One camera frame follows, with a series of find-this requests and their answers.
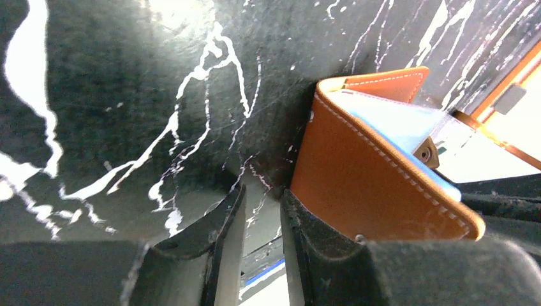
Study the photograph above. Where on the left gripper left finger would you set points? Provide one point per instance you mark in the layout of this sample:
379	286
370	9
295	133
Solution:
198	266

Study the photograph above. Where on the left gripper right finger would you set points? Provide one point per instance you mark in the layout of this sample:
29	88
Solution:
324	267

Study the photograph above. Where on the brown leather card holder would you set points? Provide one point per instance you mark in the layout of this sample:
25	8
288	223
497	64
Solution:
352	177

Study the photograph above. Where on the orange wooden tiered rack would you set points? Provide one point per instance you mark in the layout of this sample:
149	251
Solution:
509	115

